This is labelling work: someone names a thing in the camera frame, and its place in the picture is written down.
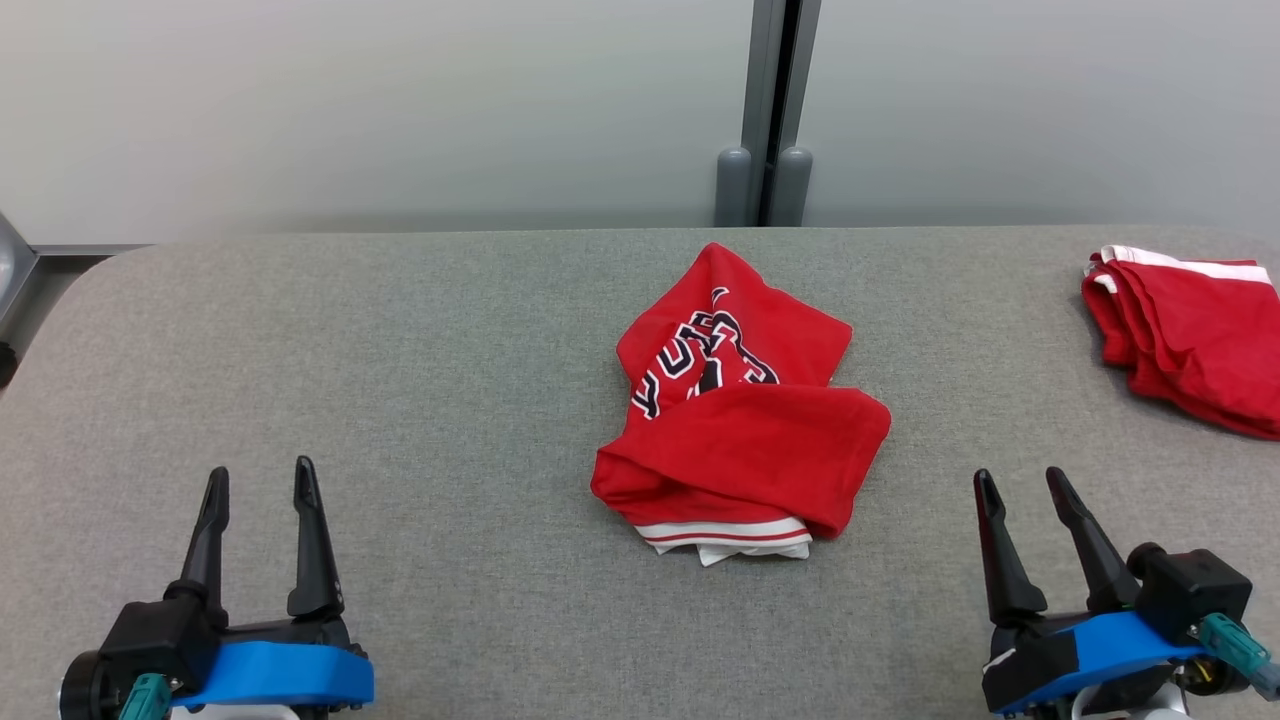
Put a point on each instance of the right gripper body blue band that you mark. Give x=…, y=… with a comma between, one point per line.
x=1110, y=645

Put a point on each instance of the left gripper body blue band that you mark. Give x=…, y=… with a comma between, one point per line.
x=290, y=675

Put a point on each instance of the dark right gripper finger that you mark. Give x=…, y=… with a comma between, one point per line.
x=1008, y=570
x=1100, y=560

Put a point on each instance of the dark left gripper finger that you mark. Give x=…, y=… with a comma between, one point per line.
x=210, y=550
x=312, y=560

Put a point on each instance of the red shorts white trim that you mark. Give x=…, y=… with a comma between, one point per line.
x=1200, y=350

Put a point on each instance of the red jersey white sleeves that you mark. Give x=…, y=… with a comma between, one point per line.
x=750, y=450

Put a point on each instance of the small black round knob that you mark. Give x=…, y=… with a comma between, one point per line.
x=7, y=365

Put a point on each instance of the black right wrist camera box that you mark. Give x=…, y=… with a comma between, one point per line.
x=1195, y=590

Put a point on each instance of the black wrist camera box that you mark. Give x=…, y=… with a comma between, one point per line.
x=1195, y=590
x=155, y=640

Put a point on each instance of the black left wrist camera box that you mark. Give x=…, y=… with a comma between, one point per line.
x=155, y=640

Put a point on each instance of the grey metal frame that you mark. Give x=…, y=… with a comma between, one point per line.
x=15, y=265

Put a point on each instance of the grey cylindrical post foot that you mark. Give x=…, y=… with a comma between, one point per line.
x=792, y=190

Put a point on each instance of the grey partition post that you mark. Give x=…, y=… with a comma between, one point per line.
x=765, y=80

